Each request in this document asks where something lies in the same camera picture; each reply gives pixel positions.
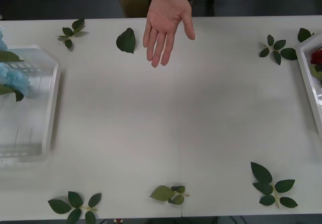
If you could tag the person's hand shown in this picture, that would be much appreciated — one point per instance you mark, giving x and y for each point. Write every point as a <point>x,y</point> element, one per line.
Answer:
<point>166,17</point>

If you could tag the red rose with green stem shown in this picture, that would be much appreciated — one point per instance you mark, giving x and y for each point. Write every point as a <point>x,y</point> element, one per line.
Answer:
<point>317,56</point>

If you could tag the pale blue flower green stem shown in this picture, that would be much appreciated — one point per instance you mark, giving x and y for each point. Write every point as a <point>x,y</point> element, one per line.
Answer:
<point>15,78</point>
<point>3,40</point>

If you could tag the person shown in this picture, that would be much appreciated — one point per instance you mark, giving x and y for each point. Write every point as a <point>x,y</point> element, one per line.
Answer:
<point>133,2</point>

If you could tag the broad single dark green leaf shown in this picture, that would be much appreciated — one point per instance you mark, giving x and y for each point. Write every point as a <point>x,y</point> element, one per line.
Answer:
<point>125,40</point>

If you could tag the small dark green leaf twig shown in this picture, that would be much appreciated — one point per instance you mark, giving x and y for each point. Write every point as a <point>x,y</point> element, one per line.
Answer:
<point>67,31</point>

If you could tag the small single dark green leaf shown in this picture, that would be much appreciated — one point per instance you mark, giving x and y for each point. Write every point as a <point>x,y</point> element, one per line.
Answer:
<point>303,34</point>

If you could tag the shallow white box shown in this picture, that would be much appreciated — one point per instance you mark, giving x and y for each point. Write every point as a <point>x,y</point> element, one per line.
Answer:
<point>37,123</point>
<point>305,65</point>

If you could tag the pale green leaf twig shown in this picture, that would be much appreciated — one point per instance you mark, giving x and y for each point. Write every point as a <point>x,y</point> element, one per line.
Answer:
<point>162,193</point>

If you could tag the large dark green leaf twig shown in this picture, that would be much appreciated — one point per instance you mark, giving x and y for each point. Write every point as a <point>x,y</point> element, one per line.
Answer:
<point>261,173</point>

